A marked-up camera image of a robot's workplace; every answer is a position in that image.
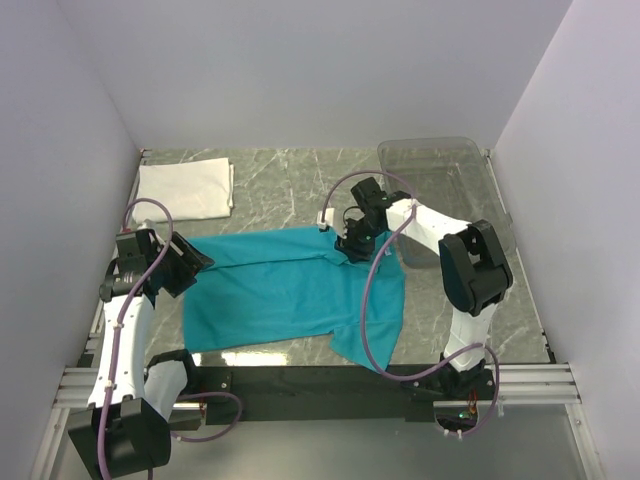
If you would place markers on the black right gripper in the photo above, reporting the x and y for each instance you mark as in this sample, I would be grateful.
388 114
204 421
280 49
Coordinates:
353 251

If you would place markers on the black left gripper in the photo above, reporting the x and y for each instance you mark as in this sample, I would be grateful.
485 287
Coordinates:
189 263

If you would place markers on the teal t shirt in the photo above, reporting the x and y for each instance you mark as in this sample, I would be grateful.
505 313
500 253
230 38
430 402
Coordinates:
276 285

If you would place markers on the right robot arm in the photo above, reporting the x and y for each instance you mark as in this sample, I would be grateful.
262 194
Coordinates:
475 272

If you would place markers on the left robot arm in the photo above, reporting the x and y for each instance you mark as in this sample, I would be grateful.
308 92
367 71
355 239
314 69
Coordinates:
124 428

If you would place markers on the folded white t shirt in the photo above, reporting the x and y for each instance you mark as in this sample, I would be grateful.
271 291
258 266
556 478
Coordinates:
190 191

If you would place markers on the clear plastic bin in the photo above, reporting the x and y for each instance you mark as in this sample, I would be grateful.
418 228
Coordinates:
450 175

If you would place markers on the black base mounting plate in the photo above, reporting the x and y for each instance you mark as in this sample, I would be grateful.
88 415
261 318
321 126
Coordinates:
226 395

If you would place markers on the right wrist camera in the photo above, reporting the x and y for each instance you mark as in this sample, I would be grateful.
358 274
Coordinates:
326 220

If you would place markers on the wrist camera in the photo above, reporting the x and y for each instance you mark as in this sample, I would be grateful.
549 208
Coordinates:
326 220
136 249

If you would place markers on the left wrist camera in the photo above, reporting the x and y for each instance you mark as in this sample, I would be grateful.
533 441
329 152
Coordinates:
136 249

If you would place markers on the aluminium rail frame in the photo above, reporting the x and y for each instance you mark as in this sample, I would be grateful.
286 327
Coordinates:
535 385

